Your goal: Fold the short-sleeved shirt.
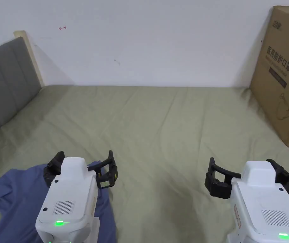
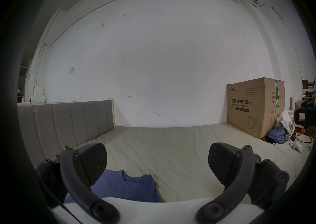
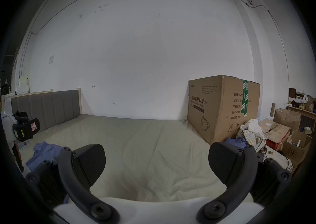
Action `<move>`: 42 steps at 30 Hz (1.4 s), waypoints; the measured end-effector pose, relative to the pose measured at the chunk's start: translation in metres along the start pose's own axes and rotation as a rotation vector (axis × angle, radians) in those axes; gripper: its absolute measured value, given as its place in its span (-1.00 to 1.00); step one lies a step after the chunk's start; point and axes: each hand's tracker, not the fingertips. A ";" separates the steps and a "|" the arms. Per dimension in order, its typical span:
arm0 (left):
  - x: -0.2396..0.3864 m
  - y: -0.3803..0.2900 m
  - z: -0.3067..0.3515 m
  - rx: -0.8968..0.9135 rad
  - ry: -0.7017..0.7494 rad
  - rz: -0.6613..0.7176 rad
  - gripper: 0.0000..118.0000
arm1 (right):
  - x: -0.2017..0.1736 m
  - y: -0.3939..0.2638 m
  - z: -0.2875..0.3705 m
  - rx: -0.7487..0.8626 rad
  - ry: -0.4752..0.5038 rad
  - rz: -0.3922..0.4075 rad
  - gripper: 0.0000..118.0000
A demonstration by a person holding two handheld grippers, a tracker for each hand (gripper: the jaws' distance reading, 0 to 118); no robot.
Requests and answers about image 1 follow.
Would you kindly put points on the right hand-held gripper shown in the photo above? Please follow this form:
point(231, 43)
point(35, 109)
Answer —
point(266, 207)

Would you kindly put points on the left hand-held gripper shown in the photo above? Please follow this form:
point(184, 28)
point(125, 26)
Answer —
point(69, 197)

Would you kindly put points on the blue shirt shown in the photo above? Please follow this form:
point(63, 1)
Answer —
point(15, 197)

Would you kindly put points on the bed with pale green sheet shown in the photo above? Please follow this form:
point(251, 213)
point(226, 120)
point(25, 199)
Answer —
point(159, 121)

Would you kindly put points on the large brown cardboard carton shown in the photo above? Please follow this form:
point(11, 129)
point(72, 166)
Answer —
point(283, 76)

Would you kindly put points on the grey padded headboard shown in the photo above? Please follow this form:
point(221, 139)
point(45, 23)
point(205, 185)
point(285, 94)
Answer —
point(6, 81)

